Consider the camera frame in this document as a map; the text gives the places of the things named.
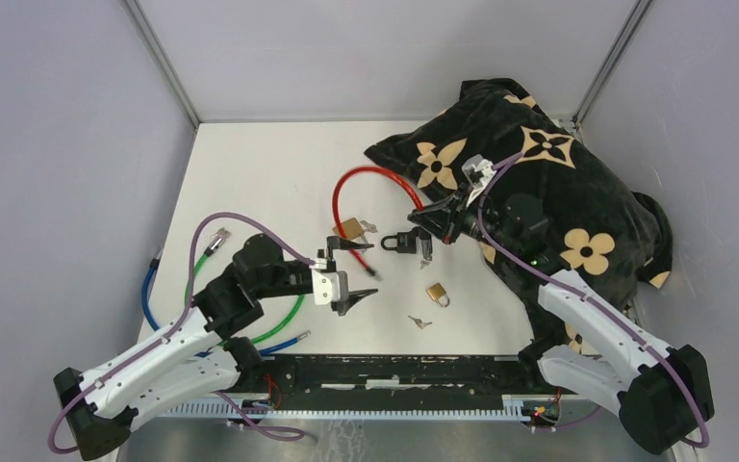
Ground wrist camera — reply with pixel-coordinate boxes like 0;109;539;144
310;258;351;307
462;155;497;206

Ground small brass padlock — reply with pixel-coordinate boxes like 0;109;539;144
425;283;450;308

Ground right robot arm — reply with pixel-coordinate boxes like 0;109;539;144
408;192;715;454

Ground green cable lock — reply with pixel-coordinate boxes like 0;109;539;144
184;227;307;347

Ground large brass padlock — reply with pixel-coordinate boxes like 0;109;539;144
332;218;368;243

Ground red cable lock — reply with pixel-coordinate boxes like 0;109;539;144
331;166;427;282

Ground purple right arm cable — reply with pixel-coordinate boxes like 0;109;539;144
476;151;712;450

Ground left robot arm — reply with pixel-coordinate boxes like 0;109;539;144
53;234;373;461

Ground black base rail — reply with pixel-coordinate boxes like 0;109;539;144
203;344;584;415

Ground large padlock keys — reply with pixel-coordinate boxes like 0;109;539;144
360;220;378;233

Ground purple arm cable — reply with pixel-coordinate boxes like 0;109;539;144
47;212;319;455
476;151;712;450

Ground black floral blanket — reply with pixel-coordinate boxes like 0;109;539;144
366;78;673;352

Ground small padlock keys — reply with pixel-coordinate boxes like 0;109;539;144
409;316;433;329

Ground red cable lock keys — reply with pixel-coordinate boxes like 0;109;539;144
418;233;433;270

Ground blue cable lock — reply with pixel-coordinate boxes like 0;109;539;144
140;248;311;356

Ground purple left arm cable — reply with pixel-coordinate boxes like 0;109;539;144
47;212;319;455

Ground black padlock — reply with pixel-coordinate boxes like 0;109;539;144
380;226;431;255

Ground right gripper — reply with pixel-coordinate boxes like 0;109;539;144
410;183;519;256

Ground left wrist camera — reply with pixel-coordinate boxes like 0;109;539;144
310;258;351;307

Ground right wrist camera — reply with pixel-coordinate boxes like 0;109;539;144
462;155;497;206

